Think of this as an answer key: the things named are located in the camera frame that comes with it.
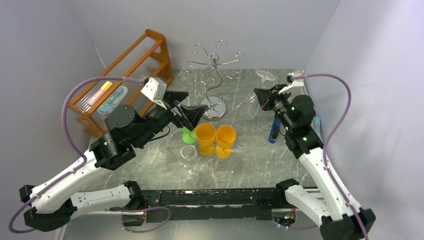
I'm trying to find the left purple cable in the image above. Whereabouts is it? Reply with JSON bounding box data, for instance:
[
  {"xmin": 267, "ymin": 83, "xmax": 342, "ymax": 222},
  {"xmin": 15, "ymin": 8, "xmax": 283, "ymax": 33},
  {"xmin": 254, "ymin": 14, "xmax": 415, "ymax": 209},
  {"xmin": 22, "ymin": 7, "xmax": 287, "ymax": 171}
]
[{"xmin": 8, "ymin": 76, "xmax": 147, "ymax": 234}]

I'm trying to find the green plastic goblet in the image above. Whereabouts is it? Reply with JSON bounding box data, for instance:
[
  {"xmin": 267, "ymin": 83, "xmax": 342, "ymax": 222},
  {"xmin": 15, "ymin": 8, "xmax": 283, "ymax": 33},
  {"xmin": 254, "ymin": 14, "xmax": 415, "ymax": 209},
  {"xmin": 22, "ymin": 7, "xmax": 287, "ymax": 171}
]
[{"xmin": 181, "ymin": 127, "xmax": 197, "ymax": 145}]

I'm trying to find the orange wooden shelf rack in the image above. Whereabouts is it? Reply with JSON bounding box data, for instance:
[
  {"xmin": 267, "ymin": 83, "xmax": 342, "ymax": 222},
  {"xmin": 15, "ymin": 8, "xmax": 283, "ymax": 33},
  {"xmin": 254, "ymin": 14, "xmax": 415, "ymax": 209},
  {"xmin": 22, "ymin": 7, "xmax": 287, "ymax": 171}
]
[{"xmin": 67, "ymin": 29, "xmax": 174, "ymax": 138}]

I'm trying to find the clear wine glass handled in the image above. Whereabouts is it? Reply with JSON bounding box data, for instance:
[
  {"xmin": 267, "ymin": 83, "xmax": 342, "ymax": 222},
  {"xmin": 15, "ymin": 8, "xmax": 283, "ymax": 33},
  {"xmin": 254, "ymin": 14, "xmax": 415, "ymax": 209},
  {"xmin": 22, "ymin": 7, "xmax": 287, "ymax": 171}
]
[{"xmin": 242, "ymin": 69, "xmax": 276, "ymax": 120}]

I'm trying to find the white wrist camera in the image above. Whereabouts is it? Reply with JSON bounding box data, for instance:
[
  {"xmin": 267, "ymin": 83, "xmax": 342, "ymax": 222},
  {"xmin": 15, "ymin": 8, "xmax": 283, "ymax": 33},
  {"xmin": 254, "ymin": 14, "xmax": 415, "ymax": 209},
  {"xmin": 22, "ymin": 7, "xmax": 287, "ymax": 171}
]
[
  {"xmin": 278, "ymin": 73, "xmax": 305, "ymax": 95},
  {"xmin": 140, "ymin": 77, "xmax": 168, "ymax": 110}
]

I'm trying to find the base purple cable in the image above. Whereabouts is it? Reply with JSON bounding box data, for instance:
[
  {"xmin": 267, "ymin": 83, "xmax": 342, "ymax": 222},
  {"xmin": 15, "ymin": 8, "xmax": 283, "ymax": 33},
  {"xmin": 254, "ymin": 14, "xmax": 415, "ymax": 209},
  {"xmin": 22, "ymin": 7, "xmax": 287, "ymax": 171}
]
[{"xmin": 105, "ymin": 205, "xmax": 172, "ymax": 234}]

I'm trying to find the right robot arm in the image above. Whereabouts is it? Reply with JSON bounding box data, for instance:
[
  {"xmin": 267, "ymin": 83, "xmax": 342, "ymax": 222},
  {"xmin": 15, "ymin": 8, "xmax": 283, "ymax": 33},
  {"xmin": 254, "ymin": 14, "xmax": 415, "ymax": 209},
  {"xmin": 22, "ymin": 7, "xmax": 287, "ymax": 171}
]
[{"xmin": 253, "ymin": 85, "xmax": 376, "ymax": 240}]

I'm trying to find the black base frame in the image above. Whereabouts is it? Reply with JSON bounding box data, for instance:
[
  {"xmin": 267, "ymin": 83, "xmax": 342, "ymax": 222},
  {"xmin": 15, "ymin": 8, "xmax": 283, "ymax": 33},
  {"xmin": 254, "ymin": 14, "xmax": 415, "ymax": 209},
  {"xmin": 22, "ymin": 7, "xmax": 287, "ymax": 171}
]
[{"xmin": 111, "ymin": 187, "xmax": 300, "ymax": 227}]

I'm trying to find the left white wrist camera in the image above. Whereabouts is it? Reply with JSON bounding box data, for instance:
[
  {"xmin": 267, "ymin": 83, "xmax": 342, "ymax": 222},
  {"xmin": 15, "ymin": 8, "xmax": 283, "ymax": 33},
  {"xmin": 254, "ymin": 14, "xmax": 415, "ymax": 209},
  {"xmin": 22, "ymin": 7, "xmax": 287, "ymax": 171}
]
[{"xmin": 140, "ymin": 77, "xmax": 168, "ymax": 110}]

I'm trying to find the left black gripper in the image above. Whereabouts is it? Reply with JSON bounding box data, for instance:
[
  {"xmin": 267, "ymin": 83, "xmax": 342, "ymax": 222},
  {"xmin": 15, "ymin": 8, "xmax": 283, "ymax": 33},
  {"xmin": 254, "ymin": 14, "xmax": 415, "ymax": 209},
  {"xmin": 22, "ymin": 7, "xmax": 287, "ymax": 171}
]
[{"xmin": 135, "ymin": 91, "xmax": 210, "ymax": 149}]

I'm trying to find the clear wine glass left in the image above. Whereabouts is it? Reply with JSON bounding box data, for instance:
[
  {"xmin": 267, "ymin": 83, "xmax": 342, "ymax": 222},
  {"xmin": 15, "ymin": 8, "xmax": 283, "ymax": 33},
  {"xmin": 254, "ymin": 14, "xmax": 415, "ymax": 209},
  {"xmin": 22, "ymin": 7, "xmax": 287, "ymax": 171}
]
[{"xmin": 159, "ymin": 140, "xmax": 174, "ymax": 154}]

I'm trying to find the light blue clip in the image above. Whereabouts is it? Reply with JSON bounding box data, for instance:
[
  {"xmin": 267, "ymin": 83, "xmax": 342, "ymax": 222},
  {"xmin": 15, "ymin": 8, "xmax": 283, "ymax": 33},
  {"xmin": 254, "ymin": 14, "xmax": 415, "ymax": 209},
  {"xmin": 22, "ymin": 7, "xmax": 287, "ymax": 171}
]
[{"xmin": 314, "ymin": 116, "xmax": 321, "ymax": 134}]

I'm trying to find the clear wine glass front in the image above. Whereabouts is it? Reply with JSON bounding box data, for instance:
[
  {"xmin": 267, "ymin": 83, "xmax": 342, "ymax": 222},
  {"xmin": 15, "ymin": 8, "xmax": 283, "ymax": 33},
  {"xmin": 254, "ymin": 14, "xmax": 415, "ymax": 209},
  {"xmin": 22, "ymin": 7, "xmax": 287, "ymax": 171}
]
[{"xmin": 180, "ymin": 144, "xmax": 198, "ymax": 175}]

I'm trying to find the yellow pink highlighter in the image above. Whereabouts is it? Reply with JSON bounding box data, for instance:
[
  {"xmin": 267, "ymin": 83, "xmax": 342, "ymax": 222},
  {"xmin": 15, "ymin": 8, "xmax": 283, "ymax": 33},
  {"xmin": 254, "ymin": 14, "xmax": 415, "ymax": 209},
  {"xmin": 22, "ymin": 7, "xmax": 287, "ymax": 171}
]
[{"xmin": 87, "ymin": 81, "xmax": 113, "ymax": 107}]

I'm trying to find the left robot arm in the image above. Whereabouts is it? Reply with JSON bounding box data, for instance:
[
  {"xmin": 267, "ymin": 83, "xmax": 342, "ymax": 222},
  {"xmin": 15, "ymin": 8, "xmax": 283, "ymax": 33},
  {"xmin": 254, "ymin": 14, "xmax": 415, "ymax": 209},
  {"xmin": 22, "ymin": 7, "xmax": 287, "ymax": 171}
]
[{"xmin": 19, "ymin": 90, "xmax": 208, "ymax": 232}]

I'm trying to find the silver wire glass rack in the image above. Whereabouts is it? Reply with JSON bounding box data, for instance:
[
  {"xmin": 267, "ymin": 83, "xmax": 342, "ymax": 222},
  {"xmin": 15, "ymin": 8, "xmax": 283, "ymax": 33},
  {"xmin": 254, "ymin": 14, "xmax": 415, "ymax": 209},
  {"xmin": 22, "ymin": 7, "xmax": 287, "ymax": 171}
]
[{"xmin": 182, "ymin": 44, "xmax": 245, "ymax": 121}]

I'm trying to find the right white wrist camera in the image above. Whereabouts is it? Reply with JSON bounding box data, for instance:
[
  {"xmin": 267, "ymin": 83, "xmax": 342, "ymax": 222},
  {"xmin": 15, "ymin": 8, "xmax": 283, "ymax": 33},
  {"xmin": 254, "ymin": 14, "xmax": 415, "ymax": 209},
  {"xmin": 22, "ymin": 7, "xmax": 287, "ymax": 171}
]
[{"xmin": 278, "ymin": 73, "xmax": 305, "ymax": 95}]

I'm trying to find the orange goblet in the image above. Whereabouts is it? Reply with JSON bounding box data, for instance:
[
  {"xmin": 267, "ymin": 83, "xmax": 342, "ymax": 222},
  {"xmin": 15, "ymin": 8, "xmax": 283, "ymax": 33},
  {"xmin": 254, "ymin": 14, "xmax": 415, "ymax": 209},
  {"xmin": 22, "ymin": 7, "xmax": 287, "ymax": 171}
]
[
  {"xmin": 215, "ymin": 125, "xmax": 237, "ymax": 159},
  {"xmin": 195, "ymin": 123, "xmax": 216, "ymax": 156}
]

